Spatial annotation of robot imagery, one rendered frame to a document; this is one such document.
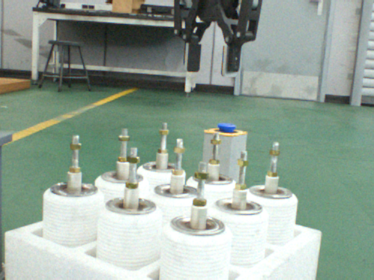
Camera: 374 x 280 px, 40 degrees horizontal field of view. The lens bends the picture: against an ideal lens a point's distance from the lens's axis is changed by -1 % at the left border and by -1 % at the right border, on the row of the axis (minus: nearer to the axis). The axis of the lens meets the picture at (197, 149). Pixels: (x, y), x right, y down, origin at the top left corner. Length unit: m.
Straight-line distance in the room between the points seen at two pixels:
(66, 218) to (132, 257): 0.13
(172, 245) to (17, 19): 5.73
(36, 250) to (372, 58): 5.35
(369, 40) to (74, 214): 5.31
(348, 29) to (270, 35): 0.84
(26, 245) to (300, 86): 5.19
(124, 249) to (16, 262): 0.20
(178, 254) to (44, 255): 0.23
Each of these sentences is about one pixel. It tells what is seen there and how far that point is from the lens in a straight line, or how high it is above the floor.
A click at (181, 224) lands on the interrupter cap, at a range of 0.71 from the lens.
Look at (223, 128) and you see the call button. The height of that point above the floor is 0.32.
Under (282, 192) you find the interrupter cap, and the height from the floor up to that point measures 0.25.
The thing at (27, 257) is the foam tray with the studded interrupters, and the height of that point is 0.15.
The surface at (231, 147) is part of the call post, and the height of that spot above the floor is 0.29.
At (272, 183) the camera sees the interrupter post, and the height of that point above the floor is 0.27.
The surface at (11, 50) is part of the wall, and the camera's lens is 6.35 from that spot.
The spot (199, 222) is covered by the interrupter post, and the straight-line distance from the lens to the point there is 0.71.
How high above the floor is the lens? 0.49
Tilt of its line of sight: 11 degrees down
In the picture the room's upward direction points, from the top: 4 degrees clockwise
